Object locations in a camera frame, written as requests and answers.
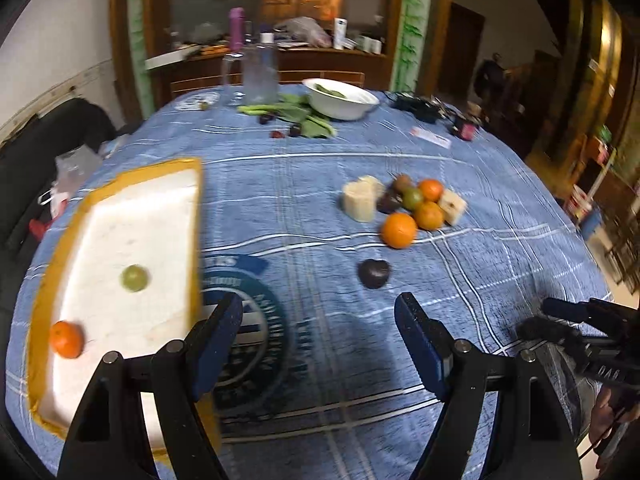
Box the black power adapter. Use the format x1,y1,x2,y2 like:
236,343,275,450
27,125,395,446
385,92,445,124

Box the dark grapes by vegetable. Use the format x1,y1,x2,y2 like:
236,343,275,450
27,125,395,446
258,113,302,138

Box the small sugarcane piece left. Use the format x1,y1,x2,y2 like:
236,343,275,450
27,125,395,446
438,188,468,226

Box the pink thermos bottle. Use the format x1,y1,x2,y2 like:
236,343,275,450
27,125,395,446
229,6,245,53

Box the white yellow tray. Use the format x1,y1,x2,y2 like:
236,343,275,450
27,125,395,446
26,158,204,439

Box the person right hand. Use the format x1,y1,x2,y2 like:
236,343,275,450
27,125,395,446
588,386,639,471

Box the dark purple plum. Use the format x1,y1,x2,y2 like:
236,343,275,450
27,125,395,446
376,193,402,214

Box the blue plaid tablecloth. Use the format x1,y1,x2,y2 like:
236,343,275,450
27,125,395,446
6,93,611,479

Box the black red canister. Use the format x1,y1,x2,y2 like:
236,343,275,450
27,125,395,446
450,115,477,142

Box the white paper card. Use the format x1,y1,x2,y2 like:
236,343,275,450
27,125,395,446
410,127,451,150

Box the brown kiwi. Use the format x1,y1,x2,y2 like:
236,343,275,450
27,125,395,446
392,174,413,195

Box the black chair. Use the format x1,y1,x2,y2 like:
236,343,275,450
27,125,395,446
0,96,120,261

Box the orange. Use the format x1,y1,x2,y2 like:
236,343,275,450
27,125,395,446
380,212,418,249
418,179,445,203
49,321,85,360
412,202,445,231

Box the large sugarcane piece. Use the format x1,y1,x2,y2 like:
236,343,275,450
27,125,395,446
342,180,376,223

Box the wooden counter cabinet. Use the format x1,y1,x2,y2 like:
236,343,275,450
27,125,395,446
150,44,394,106

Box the green grape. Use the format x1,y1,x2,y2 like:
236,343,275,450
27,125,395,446
401,186,424,211
120,264,150,292

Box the plastic bag on counter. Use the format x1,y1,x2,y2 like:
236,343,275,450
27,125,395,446
274,16,332,48

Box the green leafy vegetable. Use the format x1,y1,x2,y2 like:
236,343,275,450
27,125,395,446
236,93,337,139

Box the dark passion fruit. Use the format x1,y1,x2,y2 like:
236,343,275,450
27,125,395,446
357,259,390,289

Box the white enamel bowl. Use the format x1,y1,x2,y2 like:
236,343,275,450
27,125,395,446
303,78,380,122

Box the back sugarcane piece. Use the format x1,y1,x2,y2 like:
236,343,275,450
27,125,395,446
359,176,386,200

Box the clear glass pitcher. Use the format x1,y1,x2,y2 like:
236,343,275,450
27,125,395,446
221,42,279,106

